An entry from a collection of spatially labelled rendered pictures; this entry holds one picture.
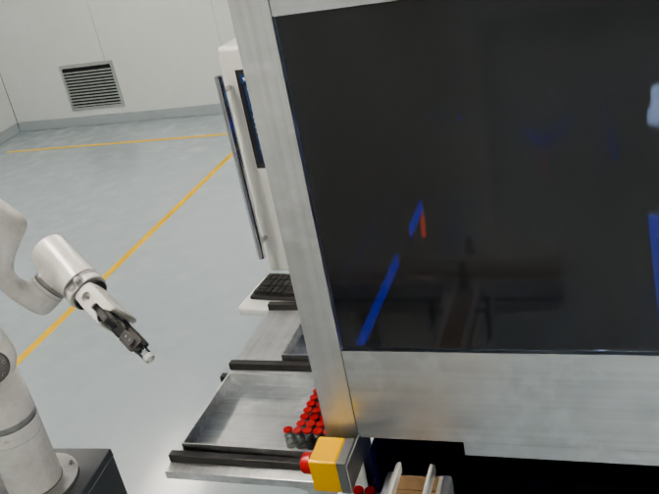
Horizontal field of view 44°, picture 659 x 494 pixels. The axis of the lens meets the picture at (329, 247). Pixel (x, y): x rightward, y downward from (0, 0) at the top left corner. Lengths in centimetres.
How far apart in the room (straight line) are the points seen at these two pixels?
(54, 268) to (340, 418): 67
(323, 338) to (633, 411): 53
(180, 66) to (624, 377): 674
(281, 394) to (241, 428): 14
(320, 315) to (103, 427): 234
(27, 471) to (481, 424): 97
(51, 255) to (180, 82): 615
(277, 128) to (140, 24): 663
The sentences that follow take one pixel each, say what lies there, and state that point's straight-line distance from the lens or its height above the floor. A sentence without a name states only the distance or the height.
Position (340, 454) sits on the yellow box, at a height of 103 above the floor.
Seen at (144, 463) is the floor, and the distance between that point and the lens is 340.
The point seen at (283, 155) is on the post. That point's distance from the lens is 131.
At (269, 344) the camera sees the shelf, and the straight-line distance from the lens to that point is 217.
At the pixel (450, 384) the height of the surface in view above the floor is 114.
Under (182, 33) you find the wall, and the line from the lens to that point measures 773.
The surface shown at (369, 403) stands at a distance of 152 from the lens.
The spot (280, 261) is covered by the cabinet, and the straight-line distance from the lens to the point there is 267.
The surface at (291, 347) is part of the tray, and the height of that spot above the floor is 90.
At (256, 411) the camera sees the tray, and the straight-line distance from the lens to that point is 194.
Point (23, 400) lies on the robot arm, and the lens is 186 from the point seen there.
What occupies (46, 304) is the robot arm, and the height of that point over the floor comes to 127.
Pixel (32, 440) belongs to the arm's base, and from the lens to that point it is 189.
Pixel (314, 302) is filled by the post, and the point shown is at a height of 131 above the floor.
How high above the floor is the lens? 200
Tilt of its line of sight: 26 degrees down
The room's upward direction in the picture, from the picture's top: 11 degrees counter-clockwise
